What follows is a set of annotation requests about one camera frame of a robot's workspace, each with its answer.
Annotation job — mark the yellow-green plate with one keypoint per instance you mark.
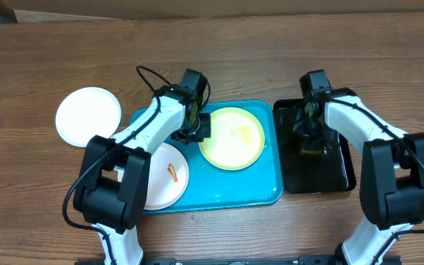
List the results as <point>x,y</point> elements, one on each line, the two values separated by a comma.
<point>237,139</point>

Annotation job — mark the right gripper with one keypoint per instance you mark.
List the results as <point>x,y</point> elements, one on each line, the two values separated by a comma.
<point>308,133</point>

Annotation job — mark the teal plastic tray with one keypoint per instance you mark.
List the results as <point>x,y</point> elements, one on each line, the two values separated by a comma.
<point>211,188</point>

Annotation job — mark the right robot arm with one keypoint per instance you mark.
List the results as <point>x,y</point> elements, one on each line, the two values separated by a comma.
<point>392,172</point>

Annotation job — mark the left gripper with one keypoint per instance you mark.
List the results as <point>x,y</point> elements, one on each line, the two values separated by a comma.
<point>206,132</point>

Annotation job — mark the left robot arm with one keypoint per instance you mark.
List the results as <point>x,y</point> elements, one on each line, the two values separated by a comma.
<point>111,189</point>

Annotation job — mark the black water tray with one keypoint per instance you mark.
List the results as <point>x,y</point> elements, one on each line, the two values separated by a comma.
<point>330,172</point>

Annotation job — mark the white plate with ketchup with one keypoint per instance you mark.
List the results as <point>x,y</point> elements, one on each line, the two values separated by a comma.
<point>168,178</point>

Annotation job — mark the green yellow sponge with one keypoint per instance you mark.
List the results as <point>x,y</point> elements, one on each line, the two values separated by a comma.
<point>311,148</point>

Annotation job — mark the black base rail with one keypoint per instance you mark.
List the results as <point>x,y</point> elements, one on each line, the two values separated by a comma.
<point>301,260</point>

